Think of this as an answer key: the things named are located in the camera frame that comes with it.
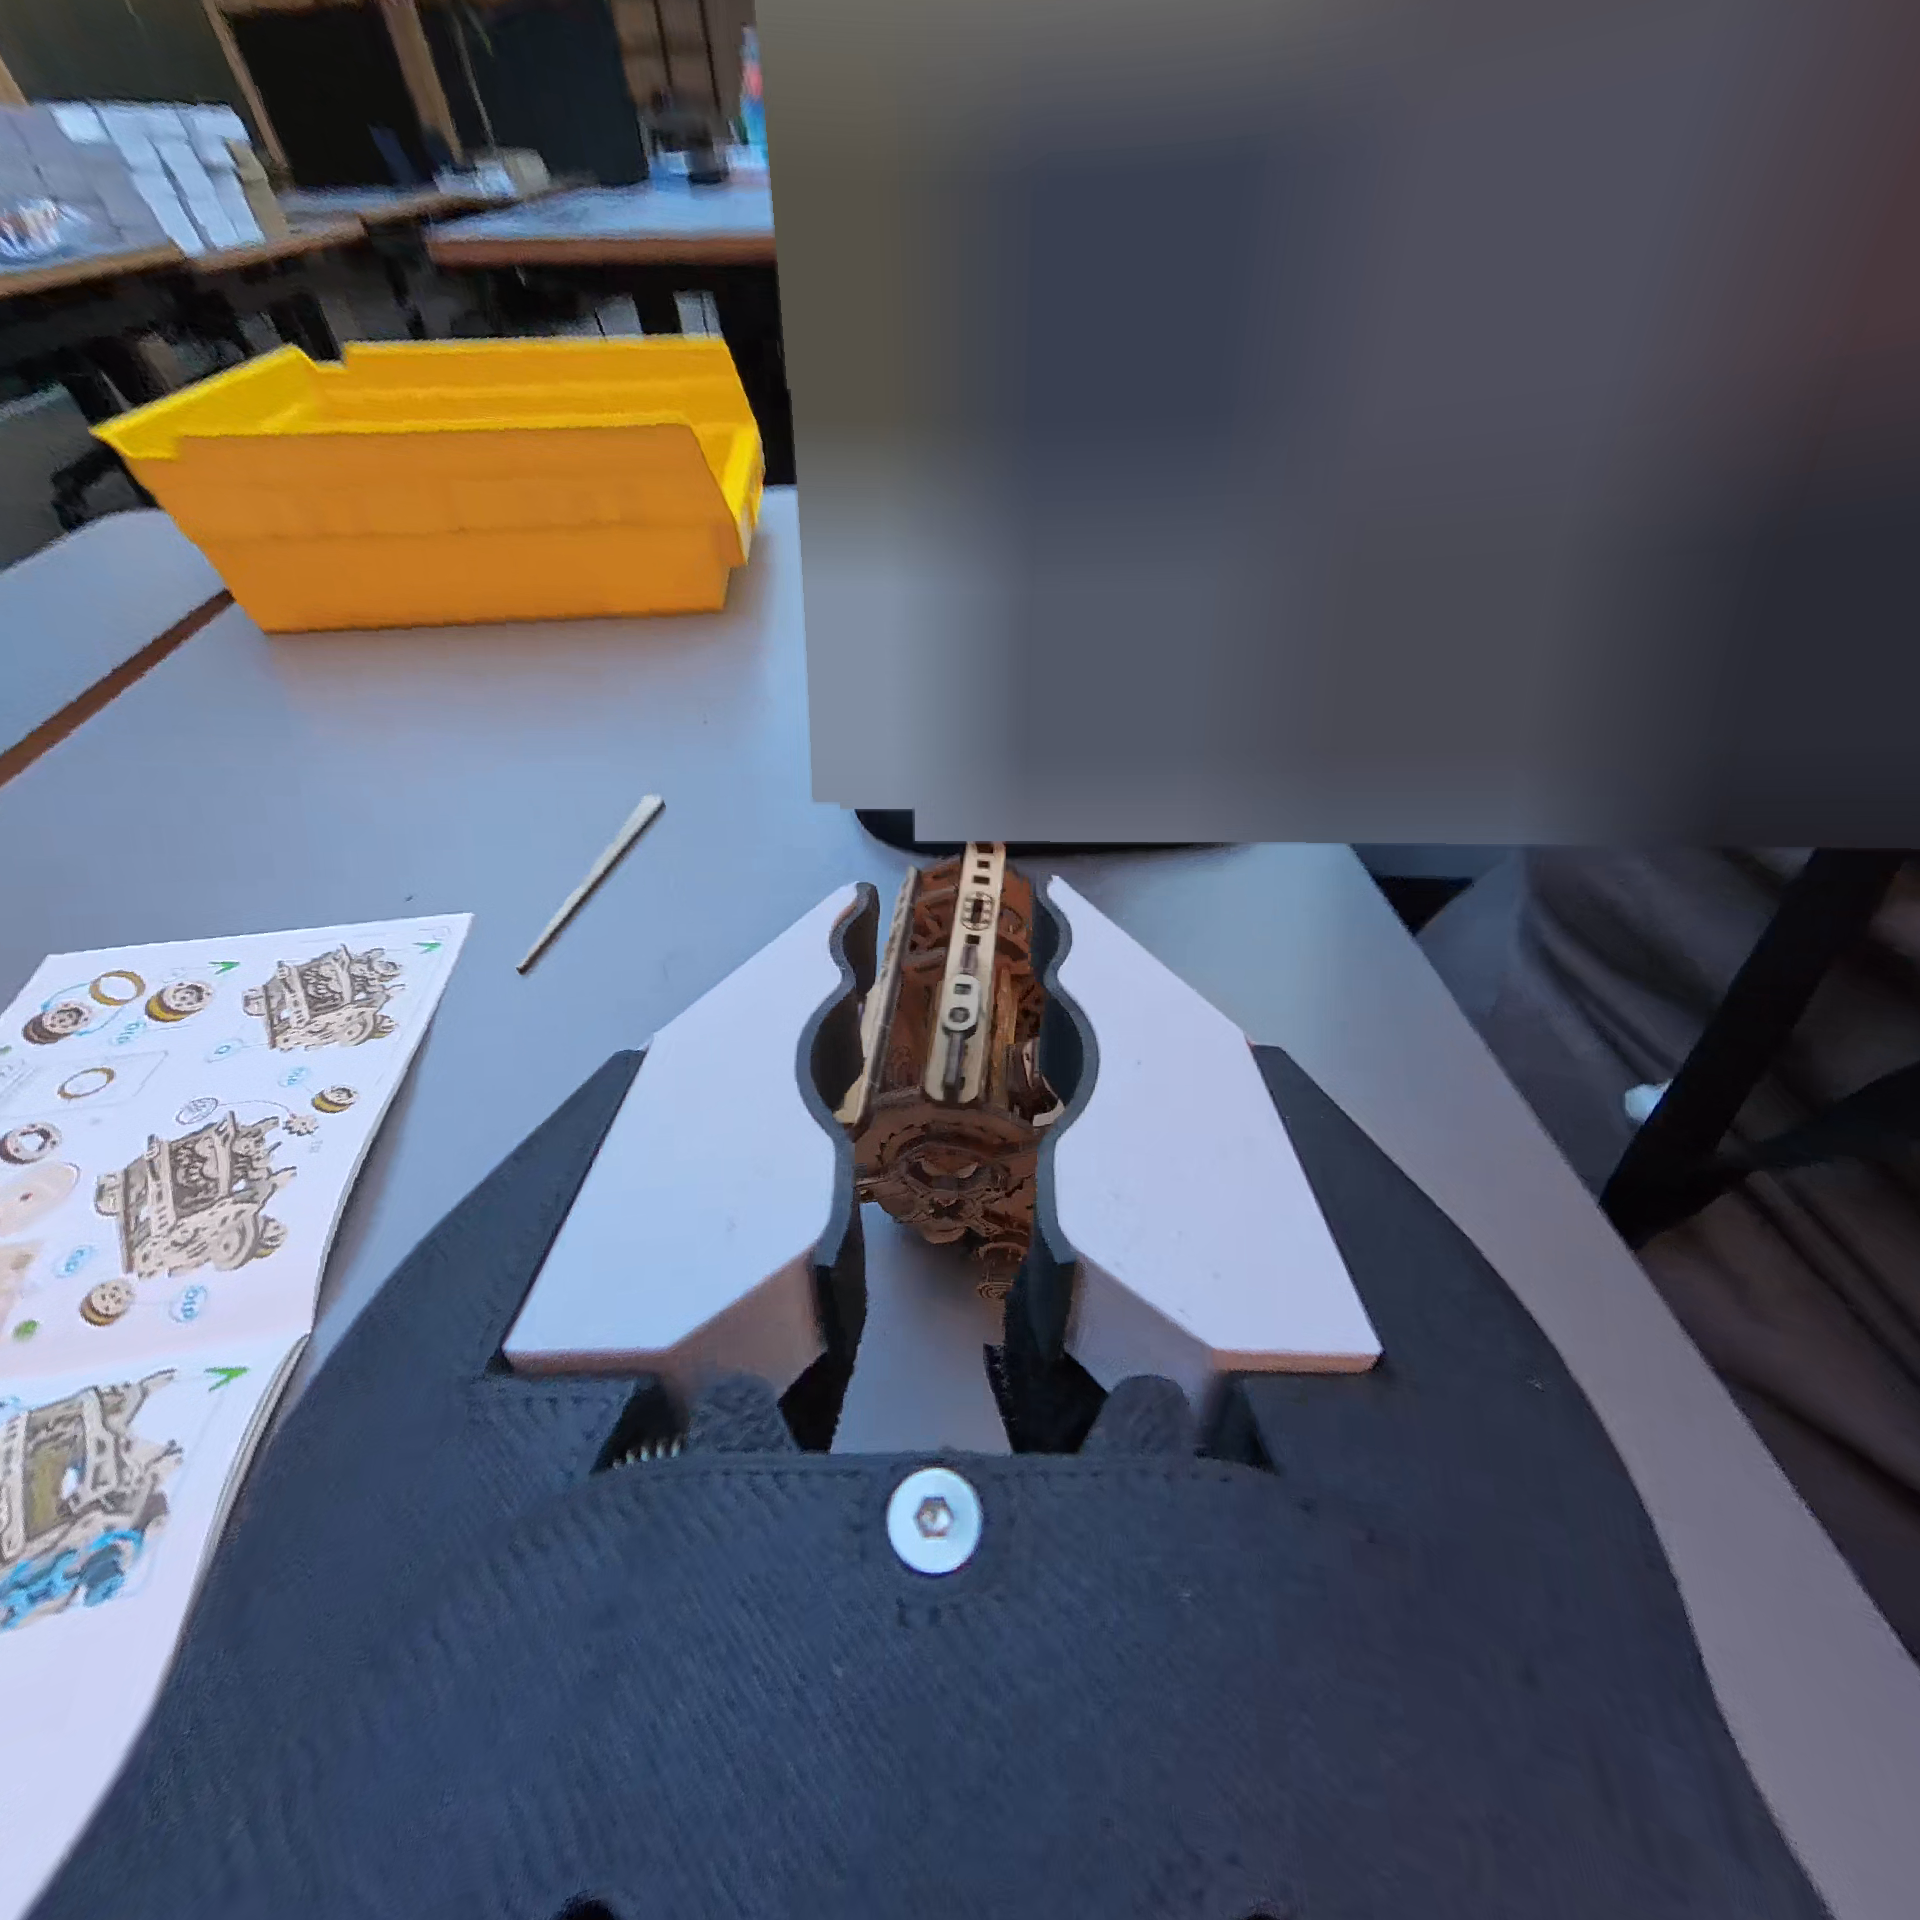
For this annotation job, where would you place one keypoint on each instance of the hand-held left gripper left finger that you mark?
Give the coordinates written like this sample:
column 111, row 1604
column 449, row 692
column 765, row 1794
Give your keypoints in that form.
column 676, row 1200

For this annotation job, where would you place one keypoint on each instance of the slotted wooden strip part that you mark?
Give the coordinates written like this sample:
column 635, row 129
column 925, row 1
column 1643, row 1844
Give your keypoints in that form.
column 943, row 1067

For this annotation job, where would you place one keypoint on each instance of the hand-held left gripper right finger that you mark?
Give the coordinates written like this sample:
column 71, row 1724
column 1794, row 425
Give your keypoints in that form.
column 1214, row 1200

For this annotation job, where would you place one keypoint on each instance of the wooden mechanical gear model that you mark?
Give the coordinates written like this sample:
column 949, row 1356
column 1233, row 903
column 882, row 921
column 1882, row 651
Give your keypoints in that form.
column 931, row 1170

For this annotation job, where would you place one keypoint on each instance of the illustrated instruction booklet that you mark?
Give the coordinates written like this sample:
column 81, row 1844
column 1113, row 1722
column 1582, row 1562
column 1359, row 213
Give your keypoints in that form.
column 226, row 1079

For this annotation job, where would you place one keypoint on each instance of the black quilted pad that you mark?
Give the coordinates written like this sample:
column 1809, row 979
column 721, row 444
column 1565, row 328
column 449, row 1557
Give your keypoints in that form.
column 885, row 833

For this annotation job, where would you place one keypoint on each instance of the wood-edged background table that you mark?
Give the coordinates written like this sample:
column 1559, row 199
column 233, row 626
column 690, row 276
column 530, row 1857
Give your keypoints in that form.
column 182, row 258
column 599, row 233

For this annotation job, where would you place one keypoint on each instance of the yellow plastic bin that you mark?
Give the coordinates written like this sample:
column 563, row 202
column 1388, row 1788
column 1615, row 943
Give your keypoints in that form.
column 452, row 493

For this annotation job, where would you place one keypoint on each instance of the thin wooden stick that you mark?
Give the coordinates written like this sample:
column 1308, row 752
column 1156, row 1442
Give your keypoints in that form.
column 594, row 884

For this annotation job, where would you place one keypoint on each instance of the stack of small cardboard boxes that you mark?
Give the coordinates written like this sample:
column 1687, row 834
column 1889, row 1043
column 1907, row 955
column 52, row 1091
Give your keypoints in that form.
column 150, row 171

